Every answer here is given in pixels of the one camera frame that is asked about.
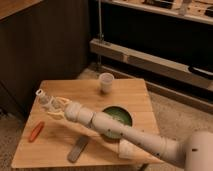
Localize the white plastic cup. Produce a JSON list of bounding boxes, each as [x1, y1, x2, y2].
[[99, 73, 114, 93]]

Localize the wooden table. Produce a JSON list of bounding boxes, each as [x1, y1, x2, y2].
[[12, 79, 159, 168]]

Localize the small clear plastic bottle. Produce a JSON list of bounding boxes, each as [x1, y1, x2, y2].
[[36, 89, 55, 111]]

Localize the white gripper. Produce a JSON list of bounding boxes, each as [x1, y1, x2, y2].
[[47, 97, 70, 120]]

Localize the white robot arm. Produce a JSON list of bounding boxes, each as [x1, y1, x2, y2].
[[50, 97, 213, 171]]

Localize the green bowl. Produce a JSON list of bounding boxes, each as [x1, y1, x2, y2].
[[102, 106, 133, 140]]

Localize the metal shelf rack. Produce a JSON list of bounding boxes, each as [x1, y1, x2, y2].
[[89, 0, 213, 93]]

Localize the white folded cloth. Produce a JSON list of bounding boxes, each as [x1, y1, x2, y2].
[[119, 139, 135, 159]]

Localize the dark wooden cabinet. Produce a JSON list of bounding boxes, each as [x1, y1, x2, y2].
[[0, 0, 90, 117]]

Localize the orange marker pen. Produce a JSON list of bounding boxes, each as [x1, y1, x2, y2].
[[28, 122, 45, 142]]

